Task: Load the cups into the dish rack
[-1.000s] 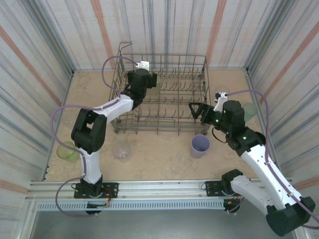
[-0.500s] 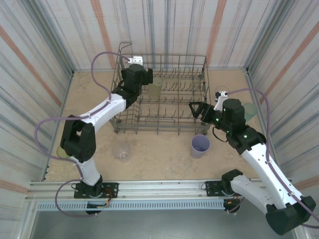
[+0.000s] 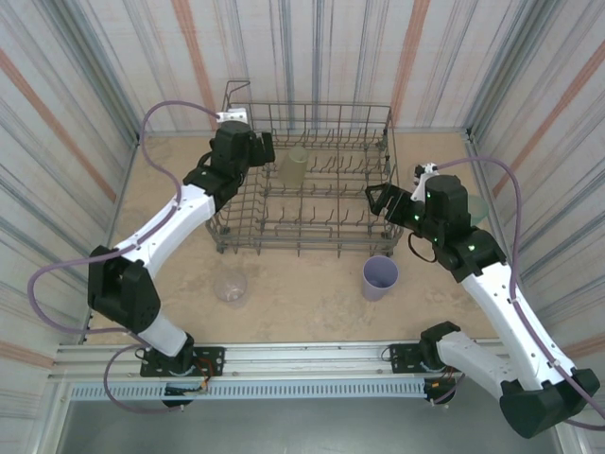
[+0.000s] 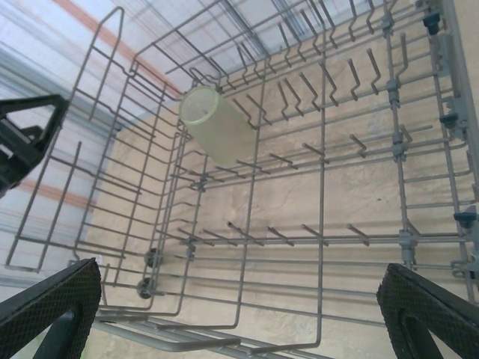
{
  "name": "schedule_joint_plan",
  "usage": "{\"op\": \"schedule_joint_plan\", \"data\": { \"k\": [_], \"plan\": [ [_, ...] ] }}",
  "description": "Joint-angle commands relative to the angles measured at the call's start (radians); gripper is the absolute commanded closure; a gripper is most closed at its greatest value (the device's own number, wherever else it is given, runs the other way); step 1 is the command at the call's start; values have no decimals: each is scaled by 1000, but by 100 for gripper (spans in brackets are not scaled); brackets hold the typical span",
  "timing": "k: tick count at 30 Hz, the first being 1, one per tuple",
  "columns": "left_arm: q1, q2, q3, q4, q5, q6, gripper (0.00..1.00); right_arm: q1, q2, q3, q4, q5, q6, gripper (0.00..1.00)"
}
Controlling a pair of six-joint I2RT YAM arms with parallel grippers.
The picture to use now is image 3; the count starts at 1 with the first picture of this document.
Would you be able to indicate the orange power connector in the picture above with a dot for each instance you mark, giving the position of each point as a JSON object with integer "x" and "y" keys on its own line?
{"x": 435, "y": 384}
{"x": 203, "y": 387}

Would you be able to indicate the clear rounded tumbler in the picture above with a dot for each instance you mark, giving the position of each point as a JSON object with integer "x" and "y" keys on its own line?
{"x": 230, "y": 286}

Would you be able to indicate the grey metal panel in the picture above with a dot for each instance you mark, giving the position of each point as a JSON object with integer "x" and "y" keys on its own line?
{"x": 302, "y": 430}

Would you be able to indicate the yellow frosted plastic cup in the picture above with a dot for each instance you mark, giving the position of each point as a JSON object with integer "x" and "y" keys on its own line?
{"x": 294, "y": 165}

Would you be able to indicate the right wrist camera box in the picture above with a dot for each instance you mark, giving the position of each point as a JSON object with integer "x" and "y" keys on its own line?
{"x": 420, "y": 182}

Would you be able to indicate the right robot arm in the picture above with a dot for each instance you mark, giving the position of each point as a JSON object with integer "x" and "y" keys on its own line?
{"x": 510, "y": 321}

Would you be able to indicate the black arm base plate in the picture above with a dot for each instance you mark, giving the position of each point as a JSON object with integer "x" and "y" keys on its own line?
{"x": 212, "y": 361}
{"x": 399, "y": 357}

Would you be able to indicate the teal frosted plastic cup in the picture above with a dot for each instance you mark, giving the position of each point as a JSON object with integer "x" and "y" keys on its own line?
{"x": 478, "y": 210}

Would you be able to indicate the lilac plastic cup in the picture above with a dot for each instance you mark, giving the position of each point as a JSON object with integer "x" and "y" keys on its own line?
{"x": 380, "y": 279}

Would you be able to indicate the aluminium side profile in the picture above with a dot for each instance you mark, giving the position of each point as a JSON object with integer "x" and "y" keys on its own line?
{"x": 471, "y": 146}
{"x": 130, "y": 165}

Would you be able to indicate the aluminium mounting rail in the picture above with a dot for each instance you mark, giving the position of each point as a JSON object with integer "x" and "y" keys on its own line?
{"x": 307, "y": 359}

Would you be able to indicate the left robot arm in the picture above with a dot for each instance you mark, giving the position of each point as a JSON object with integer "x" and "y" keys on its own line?
{"x": 160, "y": 227}

